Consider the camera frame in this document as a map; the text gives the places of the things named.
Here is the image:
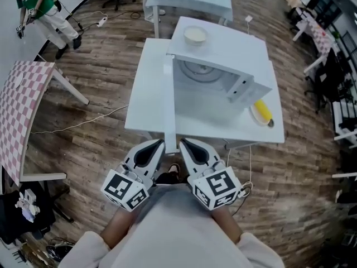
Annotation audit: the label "person's left forearm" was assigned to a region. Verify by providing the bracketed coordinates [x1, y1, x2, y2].
[100, 207, 146, 250]

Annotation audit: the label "person's white shirt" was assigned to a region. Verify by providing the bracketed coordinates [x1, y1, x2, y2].
[58, 183, 286, 268]

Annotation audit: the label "white shelf rack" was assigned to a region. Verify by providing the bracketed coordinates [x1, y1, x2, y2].
[331, 99, 357, 142]

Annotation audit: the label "person's right forearm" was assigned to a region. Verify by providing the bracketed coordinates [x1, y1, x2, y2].
[213, 207, 244, 246]

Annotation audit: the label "cream round plate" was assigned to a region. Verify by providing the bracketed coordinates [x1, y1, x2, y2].
[249, 103, 276, 128]

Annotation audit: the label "white gadget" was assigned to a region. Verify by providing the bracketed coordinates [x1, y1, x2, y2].
[15, 188, 40, 223]

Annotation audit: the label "pink checkered table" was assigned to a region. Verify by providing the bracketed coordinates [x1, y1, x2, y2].
[0, 60, 90, 188]
[292, 7, 336, 75]

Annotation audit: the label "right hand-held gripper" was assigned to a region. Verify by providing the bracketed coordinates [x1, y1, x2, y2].
[178, 137, 242, 210]

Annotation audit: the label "white microwave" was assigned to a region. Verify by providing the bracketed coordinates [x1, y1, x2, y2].
[166, 16, 273, 114]

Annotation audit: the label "glass microwave turntable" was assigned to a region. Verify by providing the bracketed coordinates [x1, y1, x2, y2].
[180, 60, 224, 84]

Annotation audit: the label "yellow corn cob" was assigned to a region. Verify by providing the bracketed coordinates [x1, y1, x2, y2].
[254, 99, 276, 124]

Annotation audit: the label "person's black trousers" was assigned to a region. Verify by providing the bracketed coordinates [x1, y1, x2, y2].
[155, 160, 193, 185]

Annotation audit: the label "white microwave door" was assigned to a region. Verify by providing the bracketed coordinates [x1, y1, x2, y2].
[163, 55, 181, 154]

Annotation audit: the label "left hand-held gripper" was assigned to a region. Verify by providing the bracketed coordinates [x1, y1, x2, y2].
[100, 139, 166, 213]

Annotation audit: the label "white bowl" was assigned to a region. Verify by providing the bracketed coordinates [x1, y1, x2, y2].
[183, 26, 209, 46]

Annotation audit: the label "white floor cable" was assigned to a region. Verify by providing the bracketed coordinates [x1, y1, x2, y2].
[30, 104, 129, 135]

